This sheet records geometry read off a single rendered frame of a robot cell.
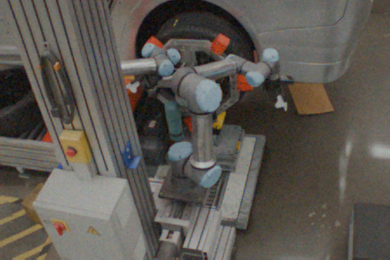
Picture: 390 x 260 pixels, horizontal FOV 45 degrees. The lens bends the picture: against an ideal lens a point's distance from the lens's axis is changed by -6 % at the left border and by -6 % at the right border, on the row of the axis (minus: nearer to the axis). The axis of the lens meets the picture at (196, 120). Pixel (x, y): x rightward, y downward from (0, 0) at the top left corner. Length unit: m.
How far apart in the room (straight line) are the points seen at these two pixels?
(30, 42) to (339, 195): 2.42
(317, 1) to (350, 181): 1.36
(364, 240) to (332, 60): 1.07
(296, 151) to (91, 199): 2.13
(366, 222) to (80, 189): 1.65
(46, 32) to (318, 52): 1.81
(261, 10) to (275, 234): 1.41
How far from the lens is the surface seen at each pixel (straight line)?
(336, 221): 3.32
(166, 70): 2.36
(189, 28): 2.89
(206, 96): 1.93
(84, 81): 1.68
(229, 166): 3.44
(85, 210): 1.89
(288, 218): 3.31
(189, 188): 2.39
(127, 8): 3.14
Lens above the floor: 2.61
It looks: 40 degrees down
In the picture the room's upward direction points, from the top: 8 degrees counter-clockwise
